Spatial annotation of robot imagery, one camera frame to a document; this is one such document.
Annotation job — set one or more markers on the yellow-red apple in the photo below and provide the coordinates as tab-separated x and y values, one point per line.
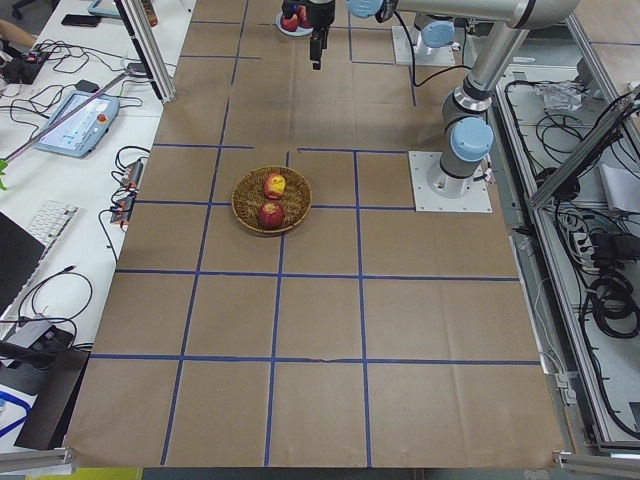
274	186

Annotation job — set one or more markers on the light blue plate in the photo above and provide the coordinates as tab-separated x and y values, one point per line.
291	26

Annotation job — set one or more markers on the red apple on plate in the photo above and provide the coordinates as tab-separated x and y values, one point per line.
301	11

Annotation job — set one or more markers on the woven wicker basket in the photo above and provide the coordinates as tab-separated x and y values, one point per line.
247	197

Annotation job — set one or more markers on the red apple in basket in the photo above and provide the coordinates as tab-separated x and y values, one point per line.
271	215

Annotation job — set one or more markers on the silver rod tool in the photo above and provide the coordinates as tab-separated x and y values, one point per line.
60	120

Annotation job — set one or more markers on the black smartphone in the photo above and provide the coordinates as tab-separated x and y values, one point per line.
84	21

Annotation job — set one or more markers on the blue teach pendant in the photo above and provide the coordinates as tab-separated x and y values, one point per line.
78	135

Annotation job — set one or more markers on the brown paper table cover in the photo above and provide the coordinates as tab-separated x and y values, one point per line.
370	335

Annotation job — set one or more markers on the white keyboard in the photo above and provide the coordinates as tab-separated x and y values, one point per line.
50	221

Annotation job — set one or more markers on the black laptop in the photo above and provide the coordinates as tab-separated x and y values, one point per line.
21	254

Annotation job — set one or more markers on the aluminium frame post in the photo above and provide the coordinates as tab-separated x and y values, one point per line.
135	20

